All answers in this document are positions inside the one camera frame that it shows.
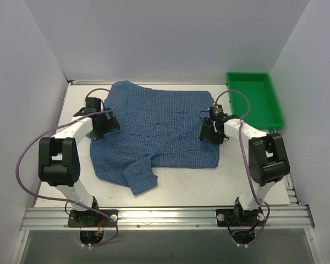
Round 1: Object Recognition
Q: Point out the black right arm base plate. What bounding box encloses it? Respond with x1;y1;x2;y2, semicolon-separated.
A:
216;208;265;227

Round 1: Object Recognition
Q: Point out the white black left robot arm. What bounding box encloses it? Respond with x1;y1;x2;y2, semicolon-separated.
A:
38;97;120;226

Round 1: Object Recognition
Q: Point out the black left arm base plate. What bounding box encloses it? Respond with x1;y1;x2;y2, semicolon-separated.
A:
67;210;115;228

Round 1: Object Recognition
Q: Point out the aluminium front frame rail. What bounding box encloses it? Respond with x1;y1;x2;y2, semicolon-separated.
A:
20;206;314;231

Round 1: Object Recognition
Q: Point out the green plastic bin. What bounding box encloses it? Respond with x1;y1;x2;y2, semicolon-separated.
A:
226;72;284;130

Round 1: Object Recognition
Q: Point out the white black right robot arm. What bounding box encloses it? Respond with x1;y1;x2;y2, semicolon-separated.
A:
199;103;290;225

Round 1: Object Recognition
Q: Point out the blue checkered long sleeve shirt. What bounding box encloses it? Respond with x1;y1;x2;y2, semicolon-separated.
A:
90;81;219;195

